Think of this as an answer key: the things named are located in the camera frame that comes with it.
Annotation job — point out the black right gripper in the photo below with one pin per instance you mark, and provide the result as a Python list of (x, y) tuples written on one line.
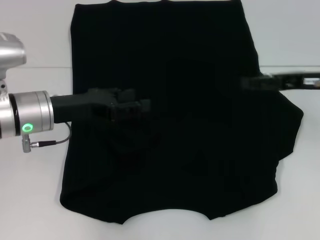
[(292, 80)]

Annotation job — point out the black t-shirt with pink print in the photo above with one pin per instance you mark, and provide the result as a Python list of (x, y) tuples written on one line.
[(175, 50)]

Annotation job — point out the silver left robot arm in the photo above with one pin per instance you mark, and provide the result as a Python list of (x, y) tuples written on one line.
[(30, 112)]

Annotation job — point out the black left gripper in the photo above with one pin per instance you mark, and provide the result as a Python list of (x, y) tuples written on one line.
[(80, 105)]

